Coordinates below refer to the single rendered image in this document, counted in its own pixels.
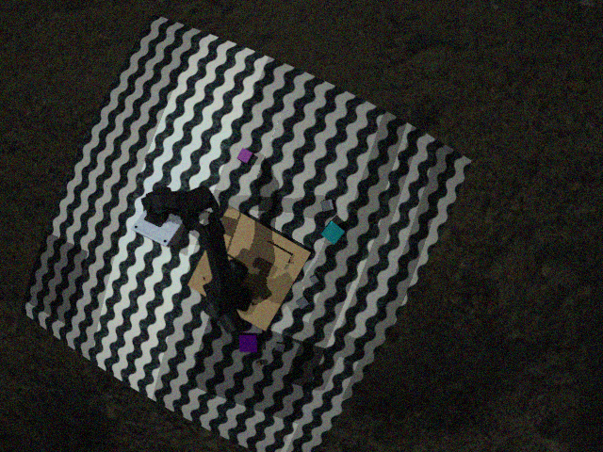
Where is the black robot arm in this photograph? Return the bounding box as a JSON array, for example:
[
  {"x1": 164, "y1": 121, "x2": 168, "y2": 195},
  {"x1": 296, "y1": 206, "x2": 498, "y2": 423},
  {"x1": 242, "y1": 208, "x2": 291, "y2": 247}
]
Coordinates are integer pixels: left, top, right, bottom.
[{"x1": 141, "y1": 186, "x2": 252, "y2": 333}]

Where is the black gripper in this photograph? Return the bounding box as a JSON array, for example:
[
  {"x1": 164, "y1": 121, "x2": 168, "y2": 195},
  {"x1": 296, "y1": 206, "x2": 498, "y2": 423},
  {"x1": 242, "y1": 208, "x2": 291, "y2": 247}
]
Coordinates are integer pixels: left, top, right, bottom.
[{"x1": 204, "y1": 259, "x2": 249, "y2": 321}]

